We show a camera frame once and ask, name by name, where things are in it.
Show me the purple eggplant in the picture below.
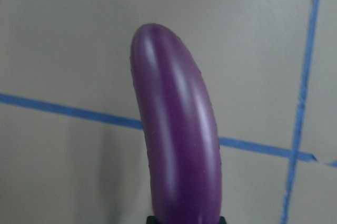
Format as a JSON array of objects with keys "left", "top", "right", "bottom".
[{"left": 131, "top": 24, "right": 222, "bottom": 223}]

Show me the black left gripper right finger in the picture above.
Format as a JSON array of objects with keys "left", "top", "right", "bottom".
[{"left": 219, "top": 216, "right": 226, "bottom": 224}]

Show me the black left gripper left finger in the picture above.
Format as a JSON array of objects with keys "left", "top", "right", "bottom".
[{"left": 146, "top": 216, "right": 157, "bottom": 224}]

